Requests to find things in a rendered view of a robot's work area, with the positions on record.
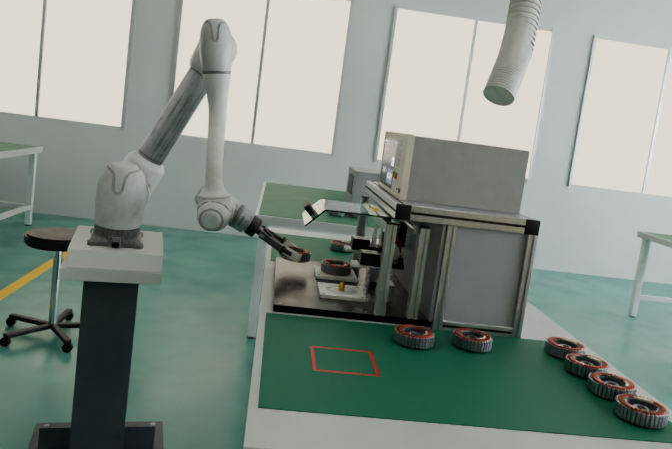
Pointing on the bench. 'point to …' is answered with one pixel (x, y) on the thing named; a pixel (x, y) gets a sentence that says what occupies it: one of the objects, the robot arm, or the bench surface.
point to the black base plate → (306, 301)
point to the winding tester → (457, 173)
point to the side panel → (484, 281)
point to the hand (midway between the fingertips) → (295, 253)
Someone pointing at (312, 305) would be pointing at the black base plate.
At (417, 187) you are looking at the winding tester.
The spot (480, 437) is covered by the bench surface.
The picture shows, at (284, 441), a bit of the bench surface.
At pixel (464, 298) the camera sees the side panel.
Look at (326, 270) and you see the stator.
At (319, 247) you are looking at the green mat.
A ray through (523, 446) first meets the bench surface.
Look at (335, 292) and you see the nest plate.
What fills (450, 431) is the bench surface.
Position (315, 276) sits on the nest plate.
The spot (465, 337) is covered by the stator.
